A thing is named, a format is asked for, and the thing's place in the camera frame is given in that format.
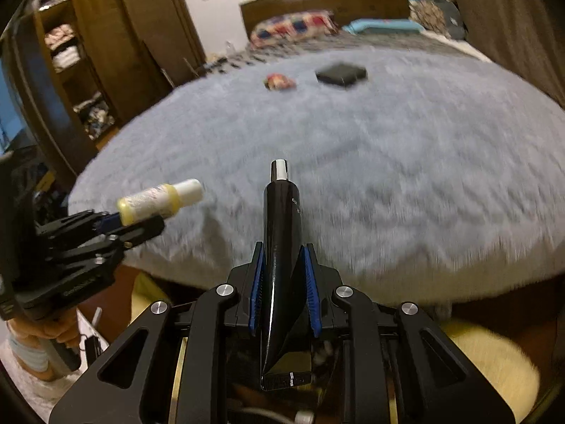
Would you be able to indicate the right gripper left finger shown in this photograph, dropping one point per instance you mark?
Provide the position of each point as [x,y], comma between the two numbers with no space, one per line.
[171,363]

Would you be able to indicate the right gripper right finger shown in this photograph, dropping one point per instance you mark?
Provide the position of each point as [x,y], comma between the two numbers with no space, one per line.
[395,364]

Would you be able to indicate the black hair trimmer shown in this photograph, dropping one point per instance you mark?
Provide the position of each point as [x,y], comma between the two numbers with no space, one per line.
[284,322]

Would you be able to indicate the yellow white lotion bottle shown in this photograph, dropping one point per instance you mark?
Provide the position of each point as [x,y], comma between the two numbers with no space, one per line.
[165,200]

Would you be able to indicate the person's left hand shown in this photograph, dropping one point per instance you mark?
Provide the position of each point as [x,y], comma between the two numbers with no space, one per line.
[25,336]

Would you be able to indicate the yellow fluffy towel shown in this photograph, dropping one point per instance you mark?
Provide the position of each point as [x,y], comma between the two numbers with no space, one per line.
[505,365]

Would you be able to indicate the grey fluffy blanket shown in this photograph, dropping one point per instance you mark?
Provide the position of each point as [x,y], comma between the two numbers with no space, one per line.
[436,179]

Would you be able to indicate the brown wooden wardrobe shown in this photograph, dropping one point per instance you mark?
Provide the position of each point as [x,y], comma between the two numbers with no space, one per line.
[80,68]

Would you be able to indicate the red colourful small toy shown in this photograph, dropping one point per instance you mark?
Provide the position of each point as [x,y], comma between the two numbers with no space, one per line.
[278,82]

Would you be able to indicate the black flat box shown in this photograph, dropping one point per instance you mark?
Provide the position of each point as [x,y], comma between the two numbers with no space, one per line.
[341,74]

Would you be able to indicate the black striped bed sheet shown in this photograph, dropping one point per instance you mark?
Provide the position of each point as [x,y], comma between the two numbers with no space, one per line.
[254,56]

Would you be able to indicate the light blue pillow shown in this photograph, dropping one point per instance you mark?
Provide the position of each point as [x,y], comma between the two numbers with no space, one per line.
[383,27]

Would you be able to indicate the plaid red blue pillow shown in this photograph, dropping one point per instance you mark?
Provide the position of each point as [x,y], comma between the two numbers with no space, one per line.
[292,27]

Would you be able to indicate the patterned plush cushion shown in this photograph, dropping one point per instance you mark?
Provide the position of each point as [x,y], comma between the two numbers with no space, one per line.
[439,16]

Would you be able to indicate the brown wooden headboard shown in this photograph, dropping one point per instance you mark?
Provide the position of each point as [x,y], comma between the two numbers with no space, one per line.
[344,11]

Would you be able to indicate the brown curtain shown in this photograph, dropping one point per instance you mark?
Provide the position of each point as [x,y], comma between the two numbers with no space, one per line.
[524,36]

